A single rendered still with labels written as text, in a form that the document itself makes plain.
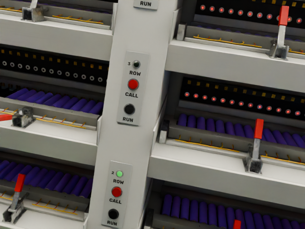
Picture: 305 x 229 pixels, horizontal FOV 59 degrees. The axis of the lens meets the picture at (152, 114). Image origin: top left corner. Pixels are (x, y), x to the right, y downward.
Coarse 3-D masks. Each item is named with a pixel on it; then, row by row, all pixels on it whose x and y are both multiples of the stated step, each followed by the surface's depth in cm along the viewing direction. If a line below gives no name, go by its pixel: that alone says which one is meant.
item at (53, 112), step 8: (0, 104) 55; (8, 104) 55; (16, 104) 54; (24, 104) 55; (32, 104) 55; (40, 104) 55; (0, 112) 54; (40, 112) 54; (48, 112) 54; (56, 112) 54; (64, 112) 53; (72, 112) 54; (80, 112) 54; (64, 120) 54; (72, 120) 54; (80, 120) 53; (88, 120) 53; (96, 120) 53
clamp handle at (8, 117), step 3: (21, 111) 51; (3, 114) 47; (6, 114) 47; (15, 114) 50; (18, 114) 50; (21, 114) 51; (0, 117) 44; (3, 117) 45; (6, 117) 46; (9, 117) 47; (12, 117) 48; (15, 117) 49; (18, 117) 50; (0, 120) 45; (3, 120) 45
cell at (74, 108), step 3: (81, 99) 62; (84, 99) 62; (78, 102) 60; (81, 102) 60; (84, 102) 61; (87, 102) 62; (75, 105) 58; (78, 105) 58; (81, 105) 59; (72, 108) 56; (75, 108) 57; (78, 108) 58; (81, 108) 59
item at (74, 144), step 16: (32, 80) 67; (48, 80) 66; (64, 80) 66; (0, 128) 50; (16, 128) 50; (32, 128) 51; (48, 128) 52; (64, 128) 53; (80, 128) 53; (0, 144) 52; (16, 144) 51; (32, 144) 51; (48, 144) 50; (64, 144) 49; (80, 144) 49; (96, 144) 48; (80, 160) 50
